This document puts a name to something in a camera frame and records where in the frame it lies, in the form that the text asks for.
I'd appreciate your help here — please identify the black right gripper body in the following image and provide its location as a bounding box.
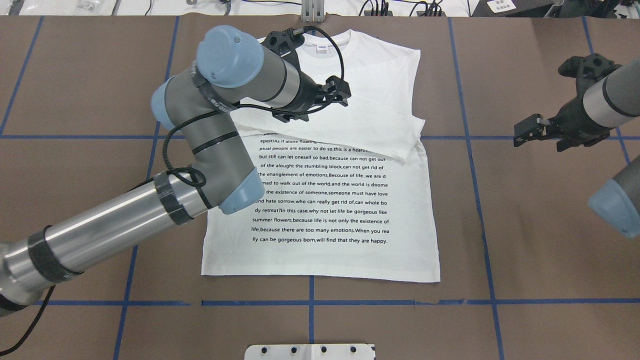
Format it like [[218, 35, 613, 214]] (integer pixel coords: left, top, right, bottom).
[[546, 102, 608, 152]]

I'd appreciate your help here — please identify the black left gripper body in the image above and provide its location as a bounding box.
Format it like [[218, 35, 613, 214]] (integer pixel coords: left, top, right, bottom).
[[272, 75, 351, 123]]

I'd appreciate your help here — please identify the white long-sleeve printed shirt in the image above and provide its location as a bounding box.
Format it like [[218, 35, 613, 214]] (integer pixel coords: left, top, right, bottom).
[[201, 29, 441, 283]]

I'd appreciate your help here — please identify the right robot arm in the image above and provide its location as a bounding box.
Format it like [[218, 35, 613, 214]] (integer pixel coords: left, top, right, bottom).
[[512, 54, 640, 239]]

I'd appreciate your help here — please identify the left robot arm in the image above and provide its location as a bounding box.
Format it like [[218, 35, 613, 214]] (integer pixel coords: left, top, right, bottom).
[[0, 25, 351, 316]]

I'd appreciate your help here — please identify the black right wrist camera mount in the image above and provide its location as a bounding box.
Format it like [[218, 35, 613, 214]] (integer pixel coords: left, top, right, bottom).
[[557, 53, 622, 81]]

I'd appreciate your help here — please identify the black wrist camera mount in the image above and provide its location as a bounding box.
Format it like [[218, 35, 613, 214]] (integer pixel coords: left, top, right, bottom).
[[261, 27, 306, 68], [557, 53, 622, 81]]

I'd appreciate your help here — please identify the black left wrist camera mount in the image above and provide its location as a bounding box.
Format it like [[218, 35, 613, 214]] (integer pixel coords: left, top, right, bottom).
[[261, 27, 306, 68]]

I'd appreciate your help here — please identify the grey aluminium camera post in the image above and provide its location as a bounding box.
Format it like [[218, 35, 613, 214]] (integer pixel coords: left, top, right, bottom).
[[301, 0, 326, 23]]

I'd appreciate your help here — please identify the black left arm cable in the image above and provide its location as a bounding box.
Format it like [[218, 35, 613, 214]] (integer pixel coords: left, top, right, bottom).
[[0, 26, 346, 356]]

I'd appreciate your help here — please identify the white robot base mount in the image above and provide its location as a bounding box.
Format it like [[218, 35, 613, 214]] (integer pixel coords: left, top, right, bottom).
[[244, 343, 377, 360]]

